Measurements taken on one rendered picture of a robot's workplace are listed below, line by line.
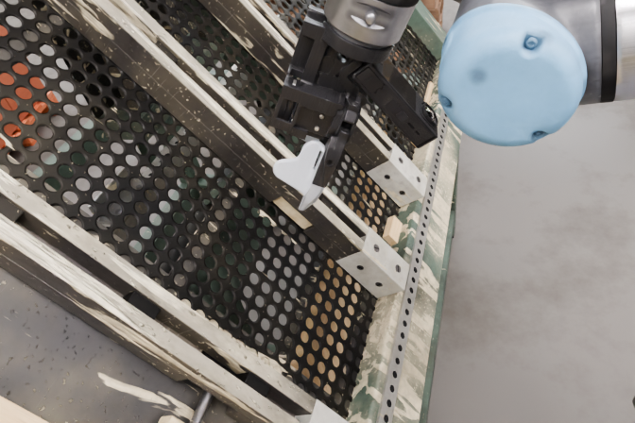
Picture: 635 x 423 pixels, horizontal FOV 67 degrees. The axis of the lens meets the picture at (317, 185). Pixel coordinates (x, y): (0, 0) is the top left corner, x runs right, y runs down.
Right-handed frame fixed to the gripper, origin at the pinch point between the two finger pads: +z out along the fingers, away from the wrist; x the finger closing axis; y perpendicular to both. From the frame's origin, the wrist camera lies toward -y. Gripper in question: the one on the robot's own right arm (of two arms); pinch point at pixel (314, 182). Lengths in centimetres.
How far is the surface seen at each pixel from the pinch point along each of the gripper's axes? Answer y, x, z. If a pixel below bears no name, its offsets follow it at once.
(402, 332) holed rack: -27.6, -5.3, 33.5
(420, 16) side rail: -28, -110, 17
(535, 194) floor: -123, -134, 84
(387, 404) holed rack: -25.4, 7.9, 34.7
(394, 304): -25.7, -10.3, 32.7
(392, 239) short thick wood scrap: -25.5, -27.1, 33.2
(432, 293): -36, -18, 36
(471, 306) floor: -90, -71, 101
